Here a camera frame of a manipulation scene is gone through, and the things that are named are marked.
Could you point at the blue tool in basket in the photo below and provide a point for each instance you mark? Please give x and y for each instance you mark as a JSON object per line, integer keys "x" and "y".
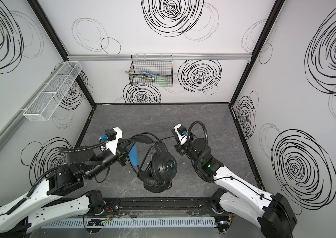
{"x": 148, "y": 74}

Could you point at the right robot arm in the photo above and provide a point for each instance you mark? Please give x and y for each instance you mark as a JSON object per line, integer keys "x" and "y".
{"x": 272, "y": 214}

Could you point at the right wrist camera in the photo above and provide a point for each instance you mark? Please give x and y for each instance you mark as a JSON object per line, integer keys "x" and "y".
{"x": 180, "y": 133}

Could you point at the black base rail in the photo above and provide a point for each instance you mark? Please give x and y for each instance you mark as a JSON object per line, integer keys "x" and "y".
{"x": 191, "y": 205}

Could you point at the white mesh shelf basket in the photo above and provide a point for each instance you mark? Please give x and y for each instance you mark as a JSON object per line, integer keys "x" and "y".
{"x": 61, "y": 90}

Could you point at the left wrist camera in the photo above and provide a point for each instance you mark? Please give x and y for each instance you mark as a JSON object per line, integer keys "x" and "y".
{"x": 111, "y": 138}

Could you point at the aluminium wall rail back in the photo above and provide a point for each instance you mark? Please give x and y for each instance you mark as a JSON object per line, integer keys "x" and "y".
{"x": 176, "y": 56}

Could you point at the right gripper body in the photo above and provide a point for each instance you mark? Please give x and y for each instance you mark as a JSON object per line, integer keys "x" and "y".
{"x": 184, "y": 147}

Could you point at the white slotted cable duct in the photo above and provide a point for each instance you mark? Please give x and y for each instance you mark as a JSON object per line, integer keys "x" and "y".
{"x": 170, "y": 222}

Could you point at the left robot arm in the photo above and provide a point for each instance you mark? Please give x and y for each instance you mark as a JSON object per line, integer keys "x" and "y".
{"x": 35, "y": 209}

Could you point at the black blue headphones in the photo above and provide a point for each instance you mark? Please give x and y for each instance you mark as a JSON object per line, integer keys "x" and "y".
{"x": 158, "y": 167}

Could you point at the black wire basket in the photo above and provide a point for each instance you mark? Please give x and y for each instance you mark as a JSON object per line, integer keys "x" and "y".
{"x": 162, "y": 67}

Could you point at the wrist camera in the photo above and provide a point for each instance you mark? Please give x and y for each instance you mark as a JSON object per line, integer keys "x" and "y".
{"x": 111, "y": 138}
{"x": 180, "y": 133}

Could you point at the green spatula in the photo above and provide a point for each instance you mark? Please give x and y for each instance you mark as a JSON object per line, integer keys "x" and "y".
{"x": 137, "y": 77}

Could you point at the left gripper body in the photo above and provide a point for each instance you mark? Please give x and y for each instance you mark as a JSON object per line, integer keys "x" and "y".
{"x": 122, "y": 157}

